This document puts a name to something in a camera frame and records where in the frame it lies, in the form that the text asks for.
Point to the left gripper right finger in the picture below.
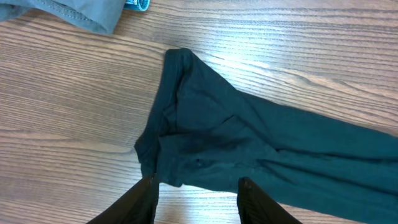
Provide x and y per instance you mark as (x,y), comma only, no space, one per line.
(256,207)

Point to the black t-shirt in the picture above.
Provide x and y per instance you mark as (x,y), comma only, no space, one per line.
(201,131)

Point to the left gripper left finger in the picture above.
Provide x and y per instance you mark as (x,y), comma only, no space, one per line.
(137,206)

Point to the blue frayed denim garment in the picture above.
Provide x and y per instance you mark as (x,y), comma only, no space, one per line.
(137,5)

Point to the grey folded shorts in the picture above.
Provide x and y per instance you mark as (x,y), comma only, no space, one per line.
(99,16)

